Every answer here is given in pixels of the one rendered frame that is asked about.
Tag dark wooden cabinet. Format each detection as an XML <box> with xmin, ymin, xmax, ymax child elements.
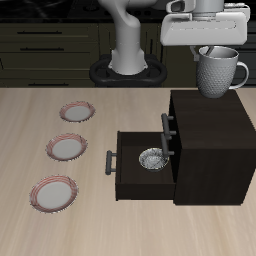
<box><xmin>105</xmin><ymin>88</ymin><xmax>256</xmax><ymax>206</ymax></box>

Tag red rimmed white plate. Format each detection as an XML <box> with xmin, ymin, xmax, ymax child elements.
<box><xmin>59</xmin><ymin>101</ymin><xmax>97</xmax><ymax>123</ymax></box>
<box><xmin>29</xmin><ymin>174</ymin><xmax>80</xmax><ymax>215</ymax></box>
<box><xmin>45</xmin><ymin>132</ymin><xmax>89</xmax><ymax>162</ymax></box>

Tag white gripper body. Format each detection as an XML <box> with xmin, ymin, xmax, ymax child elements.
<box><xmin>159</xmin><ymin>2</ymin><xmax>251</xmax><ymax>47</ymax></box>

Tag flat black base plate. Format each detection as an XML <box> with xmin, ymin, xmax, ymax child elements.
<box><xmin>88</xmin><ymin>54</ymin><xmax>168</xmax><ymax>85</ymax></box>

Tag dark kitchen cupboards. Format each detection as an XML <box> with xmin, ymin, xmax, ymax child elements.
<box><xmin>0</xmin><ymin>0</ymin><xmax>256</xmax><ymax>89</ymax></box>

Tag grey dotted porcelain mug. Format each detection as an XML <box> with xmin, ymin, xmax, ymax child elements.
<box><xmin>195</xmin><ymin>45</ymin><xmax>250</xmax><ymax>100</ymax></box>

